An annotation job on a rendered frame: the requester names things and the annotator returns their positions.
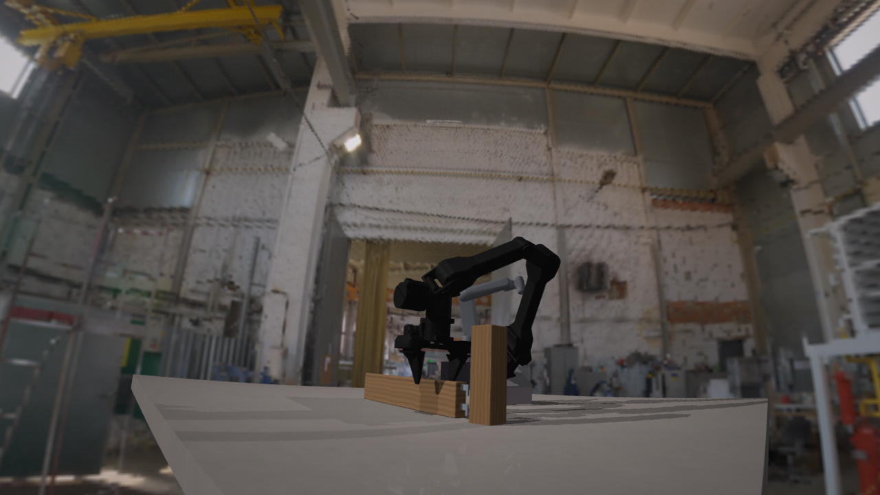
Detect brown wooden board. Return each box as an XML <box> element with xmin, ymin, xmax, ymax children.
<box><xmin>364</xmin><ymin>373</ymin><xmax>470</xmax><ymax>418</ymax></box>

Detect wooden post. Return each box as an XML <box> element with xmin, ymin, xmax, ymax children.
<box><xmin>469</xmin><ymin>324</ymin><xmax>507</xmax><ymax>426</ymax></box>

